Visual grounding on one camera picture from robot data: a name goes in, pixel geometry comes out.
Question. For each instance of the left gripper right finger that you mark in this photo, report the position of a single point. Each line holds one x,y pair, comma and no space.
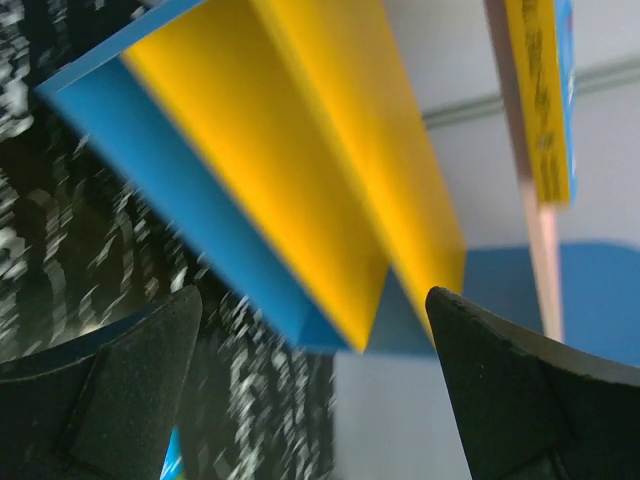
529,407

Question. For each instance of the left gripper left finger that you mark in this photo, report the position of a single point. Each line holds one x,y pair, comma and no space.
103,405

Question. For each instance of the blue 26-Storey Treehouse book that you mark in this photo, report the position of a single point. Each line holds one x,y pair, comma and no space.
566,60

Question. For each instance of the black marble pattern mat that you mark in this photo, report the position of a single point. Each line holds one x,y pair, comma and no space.
105,210

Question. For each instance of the colourful wooden bookshelf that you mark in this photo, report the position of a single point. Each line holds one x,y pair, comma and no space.
303,114

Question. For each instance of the yellow book on shelf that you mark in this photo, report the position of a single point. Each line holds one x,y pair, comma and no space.
532,34

